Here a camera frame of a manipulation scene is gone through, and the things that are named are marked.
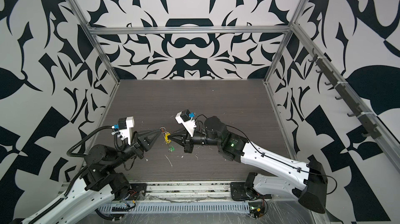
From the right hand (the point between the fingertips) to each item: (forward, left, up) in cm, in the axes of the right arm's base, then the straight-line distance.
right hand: (170, 137), depth 59 cm
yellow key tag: (+1, +1, 0) cm, 2 cm away
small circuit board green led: (-20, -36, -33) cm, 52 cm away
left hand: (+1, +3, +4) cm, 5 cm away
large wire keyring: (+2, +2, +3) cm, 4 cm away
